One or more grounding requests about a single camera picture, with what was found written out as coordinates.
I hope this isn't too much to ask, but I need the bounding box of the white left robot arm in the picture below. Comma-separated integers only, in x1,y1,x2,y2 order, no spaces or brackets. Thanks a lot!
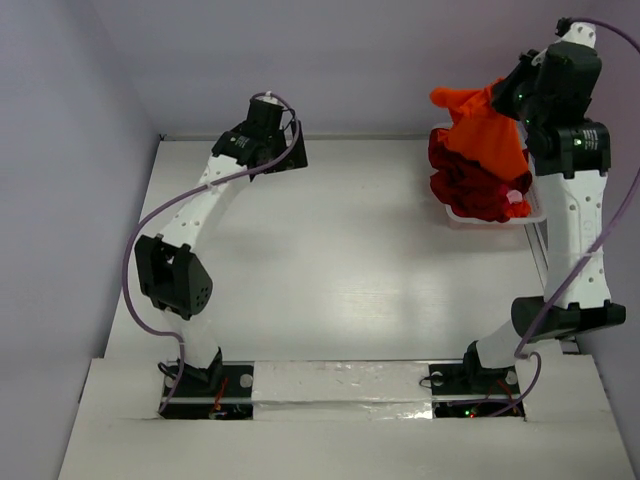
133,92,308,395

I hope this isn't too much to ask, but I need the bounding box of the orange t-shirt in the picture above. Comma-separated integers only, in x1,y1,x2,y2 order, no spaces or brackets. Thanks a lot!
430,81,529,182

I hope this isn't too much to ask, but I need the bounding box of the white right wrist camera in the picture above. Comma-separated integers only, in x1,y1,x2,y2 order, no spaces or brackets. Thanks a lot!
555,18,597,49

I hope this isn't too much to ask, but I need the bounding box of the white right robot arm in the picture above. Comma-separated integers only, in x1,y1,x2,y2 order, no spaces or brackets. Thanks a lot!
458,40,626,393

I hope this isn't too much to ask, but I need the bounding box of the orange-red garment in basket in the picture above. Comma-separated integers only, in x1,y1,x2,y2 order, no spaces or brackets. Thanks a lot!
502,198,532,222

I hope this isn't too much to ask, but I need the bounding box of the dark red t-shirt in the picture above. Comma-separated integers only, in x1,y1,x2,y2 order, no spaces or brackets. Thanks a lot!
427,126,533,222

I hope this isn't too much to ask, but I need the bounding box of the pink garment in basket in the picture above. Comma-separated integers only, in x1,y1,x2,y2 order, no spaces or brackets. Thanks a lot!
504,187,524,205

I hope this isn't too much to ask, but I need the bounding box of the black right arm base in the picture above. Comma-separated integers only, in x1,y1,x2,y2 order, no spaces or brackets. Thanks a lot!
419,362,520,419

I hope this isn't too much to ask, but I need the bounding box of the white plastic basket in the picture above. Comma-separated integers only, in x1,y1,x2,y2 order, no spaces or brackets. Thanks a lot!
430,119,549,229

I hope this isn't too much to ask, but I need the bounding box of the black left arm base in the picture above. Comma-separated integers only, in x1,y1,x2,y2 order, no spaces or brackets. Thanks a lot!
160,362,254,420

